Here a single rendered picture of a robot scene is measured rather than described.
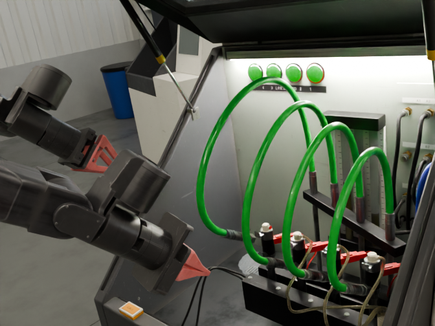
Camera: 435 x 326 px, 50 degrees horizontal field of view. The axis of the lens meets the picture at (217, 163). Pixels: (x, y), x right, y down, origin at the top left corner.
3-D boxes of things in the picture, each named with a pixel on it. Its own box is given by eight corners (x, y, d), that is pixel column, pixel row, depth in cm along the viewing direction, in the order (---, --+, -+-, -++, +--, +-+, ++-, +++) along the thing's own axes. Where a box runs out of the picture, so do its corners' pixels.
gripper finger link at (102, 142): (123, 155, 89) (80, 131, 84) (138, 154, 83) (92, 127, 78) (108, 187, 87) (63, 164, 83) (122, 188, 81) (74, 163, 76)
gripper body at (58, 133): (81, 136, 87) (45, 116, 84) (99, 132, 79) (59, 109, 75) (65, 167, 85) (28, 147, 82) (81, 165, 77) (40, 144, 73)
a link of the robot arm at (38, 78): (10, 133, 85) (-28, 110, 78) (41, 81, 88) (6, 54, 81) (54, 147, 79) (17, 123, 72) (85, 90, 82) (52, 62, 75)
